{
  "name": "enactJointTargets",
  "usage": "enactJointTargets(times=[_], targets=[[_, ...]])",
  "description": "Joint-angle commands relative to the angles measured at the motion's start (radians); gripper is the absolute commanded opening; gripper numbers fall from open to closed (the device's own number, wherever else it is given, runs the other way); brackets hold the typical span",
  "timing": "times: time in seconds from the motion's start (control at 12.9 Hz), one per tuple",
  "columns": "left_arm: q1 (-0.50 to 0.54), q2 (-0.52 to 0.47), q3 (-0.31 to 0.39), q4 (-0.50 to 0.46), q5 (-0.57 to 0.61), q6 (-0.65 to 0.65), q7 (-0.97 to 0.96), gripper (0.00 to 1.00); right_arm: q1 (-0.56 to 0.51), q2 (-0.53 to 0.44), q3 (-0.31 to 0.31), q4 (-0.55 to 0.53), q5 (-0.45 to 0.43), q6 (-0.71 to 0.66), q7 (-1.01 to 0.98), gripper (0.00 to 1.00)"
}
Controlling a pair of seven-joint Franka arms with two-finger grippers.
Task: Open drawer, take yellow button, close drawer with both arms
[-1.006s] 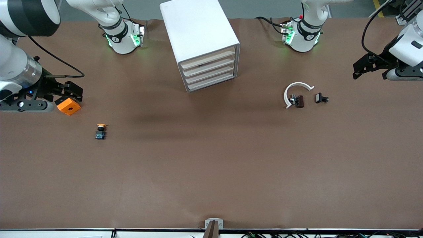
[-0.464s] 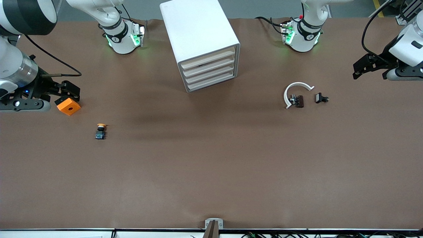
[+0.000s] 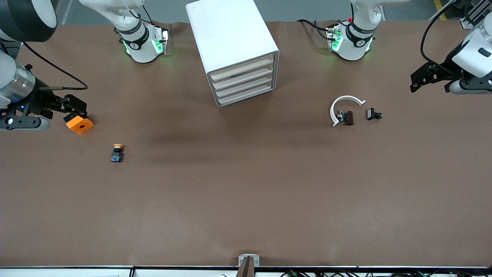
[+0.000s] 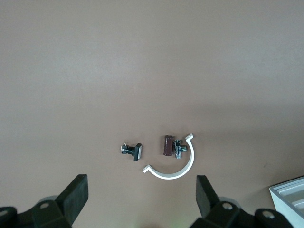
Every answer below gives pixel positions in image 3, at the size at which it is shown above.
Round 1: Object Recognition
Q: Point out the white drawer holding button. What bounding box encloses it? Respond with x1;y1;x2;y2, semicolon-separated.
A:
210;53;275;81

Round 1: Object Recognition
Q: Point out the orange cube with hole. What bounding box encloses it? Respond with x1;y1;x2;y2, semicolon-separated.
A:
65;114;95;135

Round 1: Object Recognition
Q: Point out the white curved plastic part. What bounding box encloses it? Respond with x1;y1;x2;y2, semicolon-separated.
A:
330;95;366;127

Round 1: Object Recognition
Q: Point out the brown table cover sheet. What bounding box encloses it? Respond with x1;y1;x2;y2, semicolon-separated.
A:
0;19;492;268

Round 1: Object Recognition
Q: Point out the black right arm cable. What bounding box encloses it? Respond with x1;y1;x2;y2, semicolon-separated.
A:
22;42;89;90

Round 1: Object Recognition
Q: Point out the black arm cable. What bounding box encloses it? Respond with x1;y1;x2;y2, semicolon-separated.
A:
420;0;471;77
22;42;89;90

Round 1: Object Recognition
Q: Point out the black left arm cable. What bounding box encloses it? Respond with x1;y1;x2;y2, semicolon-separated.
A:
420;0;471;77

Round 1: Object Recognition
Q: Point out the dark brown switch component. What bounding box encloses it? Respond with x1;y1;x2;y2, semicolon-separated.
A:
336;110;354;126

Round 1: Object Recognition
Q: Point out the black base cable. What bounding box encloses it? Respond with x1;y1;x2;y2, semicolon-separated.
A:
297;18;332;40

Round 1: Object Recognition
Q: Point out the grey metal bracket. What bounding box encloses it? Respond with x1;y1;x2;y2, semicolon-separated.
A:
238;254;260;267

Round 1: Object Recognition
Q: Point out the dark camera pole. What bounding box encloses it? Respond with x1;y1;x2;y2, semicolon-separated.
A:
236;257;256;277

